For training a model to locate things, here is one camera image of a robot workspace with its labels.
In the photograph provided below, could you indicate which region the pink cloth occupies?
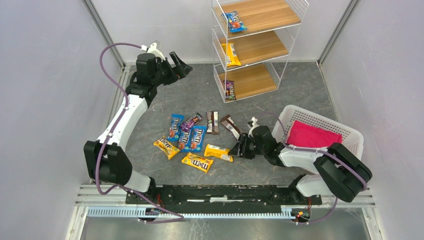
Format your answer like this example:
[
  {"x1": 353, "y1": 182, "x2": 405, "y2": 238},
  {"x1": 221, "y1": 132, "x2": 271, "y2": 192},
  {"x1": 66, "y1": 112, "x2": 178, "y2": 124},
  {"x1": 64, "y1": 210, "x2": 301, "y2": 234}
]
[{"x1": 286, "y1": 120, "x2": 343, "y2": 148}]

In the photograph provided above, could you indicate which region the bottom wooden shelf board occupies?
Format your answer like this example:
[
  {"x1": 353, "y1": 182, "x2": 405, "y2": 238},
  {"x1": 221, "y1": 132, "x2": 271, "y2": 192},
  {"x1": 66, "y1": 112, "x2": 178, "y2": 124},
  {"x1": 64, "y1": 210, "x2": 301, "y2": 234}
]
[{"x1": 213, "y1": 62, "x2": 281, "y2": 103}]

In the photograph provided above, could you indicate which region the top wooden shelf board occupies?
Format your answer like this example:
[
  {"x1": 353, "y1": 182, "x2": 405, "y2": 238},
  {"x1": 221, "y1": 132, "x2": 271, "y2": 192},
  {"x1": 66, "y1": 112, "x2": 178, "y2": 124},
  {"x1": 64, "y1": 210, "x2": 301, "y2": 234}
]
[{"x1": 211, "y1": 0, "x2": 303, "y2": 39}]

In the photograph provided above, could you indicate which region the middle wooden shelf board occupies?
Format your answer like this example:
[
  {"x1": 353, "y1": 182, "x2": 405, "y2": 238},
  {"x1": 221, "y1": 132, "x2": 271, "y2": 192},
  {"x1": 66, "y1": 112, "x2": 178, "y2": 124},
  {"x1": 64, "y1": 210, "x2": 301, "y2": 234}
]
[{"x1": 227, "y1": 31, "x2": 290, "y2": 71}]

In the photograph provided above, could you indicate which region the blue candy bag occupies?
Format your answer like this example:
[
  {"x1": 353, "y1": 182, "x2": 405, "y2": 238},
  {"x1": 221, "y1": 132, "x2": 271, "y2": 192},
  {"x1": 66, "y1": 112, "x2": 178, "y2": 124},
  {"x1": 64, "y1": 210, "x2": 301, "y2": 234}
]
[
  {"x1": 167, "y1": 114, "x2": 184, "y2": 142},
  {"x1": 189, "y1": 126, "x2": 208, "y2": 152},
  {"x1": 177, "y1": 128, "x2": 193, "y2": 152},
  {"x1": 224, "y1": 11, "x2": 248, "y2": 33}
]

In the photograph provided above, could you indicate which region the wooden shelf board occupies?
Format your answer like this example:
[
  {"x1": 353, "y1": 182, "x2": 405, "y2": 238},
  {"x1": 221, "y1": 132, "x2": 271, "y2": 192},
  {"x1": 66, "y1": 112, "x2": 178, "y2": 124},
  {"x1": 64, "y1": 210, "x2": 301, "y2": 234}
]
[
  {"x1": 213, "y1": 62, "x2": 281, "y2": 103},
  {"x1": 211, "y1": 0, "x2": 303, "y2": 39},
  {"x1": 227, "y1": 31, "x2": 290, "y2": 71}
]

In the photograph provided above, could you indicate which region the brown candy bar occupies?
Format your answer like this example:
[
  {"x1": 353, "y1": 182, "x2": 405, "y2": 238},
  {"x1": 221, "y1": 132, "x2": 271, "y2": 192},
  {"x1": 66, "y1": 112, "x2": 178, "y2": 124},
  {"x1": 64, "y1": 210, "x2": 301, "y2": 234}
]
[
  {"x1": 206, "y1": 111, "x2": 220, "y2": 135},
  {"x1": 220, "y1": 114, "x2": 242, "y2": 140}
]

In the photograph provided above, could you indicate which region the yellow candy bag top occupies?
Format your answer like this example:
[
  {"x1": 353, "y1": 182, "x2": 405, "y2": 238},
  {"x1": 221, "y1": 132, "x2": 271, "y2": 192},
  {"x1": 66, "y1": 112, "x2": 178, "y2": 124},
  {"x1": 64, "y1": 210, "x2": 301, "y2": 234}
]
[{"x1": 221, "y1": 42, "x2": 242, "y2": 67}]

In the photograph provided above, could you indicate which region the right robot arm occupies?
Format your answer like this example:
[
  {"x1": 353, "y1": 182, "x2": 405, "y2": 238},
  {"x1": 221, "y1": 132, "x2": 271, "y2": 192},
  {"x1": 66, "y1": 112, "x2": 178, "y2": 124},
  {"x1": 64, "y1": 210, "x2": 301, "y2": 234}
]
[{"x1": 228, "y1": 125, "x2": 373, "y2": 203}]

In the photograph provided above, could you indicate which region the yellow candy bag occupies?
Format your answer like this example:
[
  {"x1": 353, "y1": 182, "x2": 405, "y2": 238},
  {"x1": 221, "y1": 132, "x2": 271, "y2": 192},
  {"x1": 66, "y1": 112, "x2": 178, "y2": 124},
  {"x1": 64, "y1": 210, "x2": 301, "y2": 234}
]
[
  {"x1": 221, "y1": 42, "x2": 242, "y2": 67},
  {"x1": 153, "y1": 136, "x2": 180, "y2": 160},
  {"x1": 203, "y1": 144, "x2": 234, "y2": 163},
  {"x1": 181, "y1": 152, "x2": 214, "y2": 173}
]

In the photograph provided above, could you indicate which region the purple candy bag on shelf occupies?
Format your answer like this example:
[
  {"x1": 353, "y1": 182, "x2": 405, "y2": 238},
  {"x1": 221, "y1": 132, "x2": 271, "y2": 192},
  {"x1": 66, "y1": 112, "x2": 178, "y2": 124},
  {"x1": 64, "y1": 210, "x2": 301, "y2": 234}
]
[{"x1": 224, "y1": 80, "x2": 236, "y2": 101}]

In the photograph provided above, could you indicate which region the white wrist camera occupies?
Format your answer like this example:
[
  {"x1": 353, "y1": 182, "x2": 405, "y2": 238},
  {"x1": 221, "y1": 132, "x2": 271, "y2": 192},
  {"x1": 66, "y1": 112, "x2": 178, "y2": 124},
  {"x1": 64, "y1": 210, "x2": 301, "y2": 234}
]
[
  {"x1": 247, "y1": 116, "x2": 259, "y2": 132},
  {"x1": 140, "y1": 40, "x2": 165, "y2": 60}
]

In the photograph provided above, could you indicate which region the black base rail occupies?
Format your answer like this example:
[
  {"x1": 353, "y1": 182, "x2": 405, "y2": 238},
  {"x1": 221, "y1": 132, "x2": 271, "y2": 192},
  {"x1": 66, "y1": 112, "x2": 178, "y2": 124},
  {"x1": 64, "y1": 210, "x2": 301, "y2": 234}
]
[{"x1": 146, "y1": 184, "x2": 322, "y2": 214}]

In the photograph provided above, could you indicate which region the white plastic basket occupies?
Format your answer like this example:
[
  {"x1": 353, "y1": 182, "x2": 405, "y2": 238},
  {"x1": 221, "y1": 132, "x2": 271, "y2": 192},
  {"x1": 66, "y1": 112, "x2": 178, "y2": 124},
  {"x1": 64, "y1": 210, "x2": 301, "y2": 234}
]
[{"x1": 272, "y1": 105, "x2": 364, "y2": 160}]

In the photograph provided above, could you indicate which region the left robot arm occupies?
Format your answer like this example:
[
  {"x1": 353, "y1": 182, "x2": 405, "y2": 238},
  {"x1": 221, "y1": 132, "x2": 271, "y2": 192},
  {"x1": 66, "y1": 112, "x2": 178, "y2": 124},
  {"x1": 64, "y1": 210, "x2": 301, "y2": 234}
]
[{"x1": 83, "y1": 52, "x2": 193, "y2": 193}]

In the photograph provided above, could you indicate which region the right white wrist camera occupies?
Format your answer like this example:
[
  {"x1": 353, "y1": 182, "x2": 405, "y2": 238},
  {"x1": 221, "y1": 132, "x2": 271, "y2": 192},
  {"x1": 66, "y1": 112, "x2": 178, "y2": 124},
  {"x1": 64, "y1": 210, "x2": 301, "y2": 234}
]
[{"x1": 247, "y1": 116, "x2": 259, "y2": 132}]

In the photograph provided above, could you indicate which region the white wire shelf rack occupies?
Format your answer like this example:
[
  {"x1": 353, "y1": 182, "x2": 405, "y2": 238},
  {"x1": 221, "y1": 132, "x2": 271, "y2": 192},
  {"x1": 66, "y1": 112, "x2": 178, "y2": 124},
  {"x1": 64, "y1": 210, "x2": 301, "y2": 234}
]
[{"x1": 211, "y1": 0, "x2": 309, "y2": 103}]

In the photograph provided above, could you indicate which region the purple candy bag on floor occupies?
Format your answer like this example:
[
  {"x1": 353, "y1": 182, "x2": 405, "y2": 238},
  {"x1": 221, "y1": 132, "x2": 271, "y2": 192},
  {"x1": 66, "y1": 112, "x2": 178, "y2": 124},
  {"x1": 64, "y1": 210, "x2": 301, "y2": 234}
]
[{"x1": 180, "y1": 112, "x2": 203, "y2": 132}]

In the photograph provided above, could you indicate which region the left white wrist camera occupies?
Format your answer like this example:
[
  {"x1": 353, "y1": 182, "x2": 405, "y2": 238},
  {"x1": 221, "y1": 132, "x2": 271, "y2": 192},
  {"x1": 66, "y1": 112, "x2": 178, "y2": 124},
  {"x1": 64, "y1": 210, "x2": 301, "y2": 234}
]
[{"x1": 140, "y1": 40, "x2": 165, "y2": 60}]

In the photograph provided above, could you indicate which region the yellow candy bag bottom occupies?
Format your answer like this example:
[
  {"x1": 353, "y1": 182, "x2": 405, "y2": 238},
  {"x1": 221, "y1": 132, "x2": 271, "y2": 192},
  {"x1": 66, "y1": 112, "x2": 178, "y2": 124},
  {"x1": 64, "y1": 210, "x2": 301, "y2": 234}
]
[{"x1": 181, "y1": 152, "x2": 214, "y2": 173}]

